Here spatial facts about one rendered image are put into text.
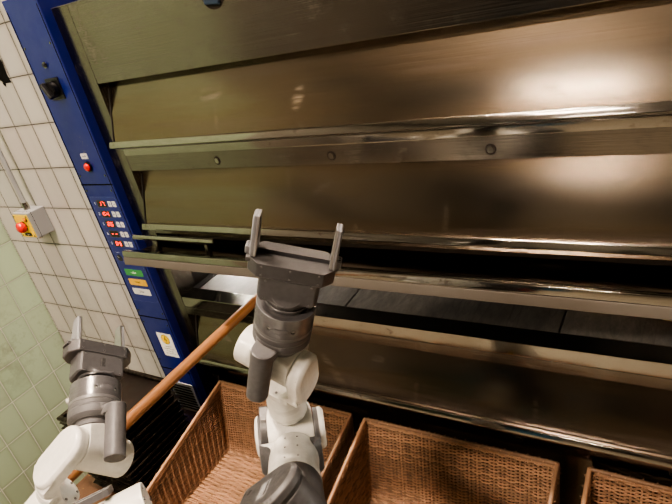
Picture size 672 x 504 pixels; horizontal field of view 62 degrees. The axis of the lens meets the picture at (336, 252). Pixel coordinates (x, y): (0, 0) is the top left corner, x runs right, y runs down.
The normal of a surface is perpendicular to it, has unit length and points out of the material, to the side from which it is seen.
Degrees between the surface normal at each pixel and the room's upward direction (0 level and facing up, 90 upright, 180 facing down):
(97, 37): 90
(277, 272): 97
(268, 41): 90
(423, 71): 70
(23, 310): 90
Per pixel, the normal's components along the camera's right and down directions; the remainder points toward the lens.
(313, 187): -0.52, 0.15
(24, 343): 0.85, 0.06
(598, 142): -0.48, 0.48
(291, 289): -0.07, 0.57
